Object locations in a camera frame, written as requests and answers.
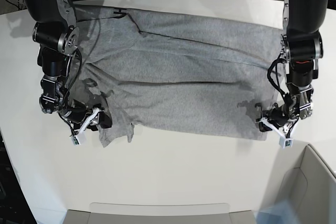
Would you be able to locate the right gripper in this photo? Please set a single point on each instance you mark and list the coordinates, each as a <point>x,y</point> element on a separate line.
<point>84,118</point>

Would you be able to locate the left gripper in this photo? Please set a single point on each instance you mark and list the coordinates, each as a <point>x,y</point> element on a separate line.
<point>278,119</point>

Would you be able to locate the grey T-shirt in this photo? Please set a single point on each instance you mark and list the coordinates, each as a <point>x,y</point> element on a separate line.
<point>174,72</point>

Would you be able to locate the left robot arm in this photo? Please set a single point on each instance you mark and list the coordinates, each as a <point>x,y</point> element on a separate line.
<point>293,71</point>

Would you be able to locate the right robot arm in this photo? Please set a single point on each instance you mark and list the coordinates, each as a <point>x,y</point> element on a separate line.
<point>57,34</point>

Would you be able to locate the beige box right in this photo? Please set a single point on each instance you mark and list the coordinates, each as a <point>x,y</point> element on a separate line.
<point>307,193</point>

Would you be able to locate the blue translucent object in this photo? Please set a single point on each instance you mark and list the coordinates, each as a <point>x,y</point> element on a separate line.
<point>280,213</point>

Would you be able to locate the beige tray bottom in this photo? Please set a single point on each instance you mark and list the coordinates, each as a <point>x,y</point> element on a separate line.
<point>119,213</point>

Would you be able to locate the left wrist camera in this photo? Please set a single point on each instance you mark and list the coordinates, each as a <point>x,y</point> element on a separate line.
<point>285,142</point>

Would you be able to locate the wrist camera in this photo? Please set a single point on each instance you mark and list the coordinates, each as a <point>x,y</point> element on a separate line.
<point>285,142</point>
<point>79,139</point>

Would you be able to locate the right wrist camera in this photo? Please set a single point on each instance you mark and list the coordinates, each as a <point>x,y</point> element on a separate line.
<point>79,139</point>

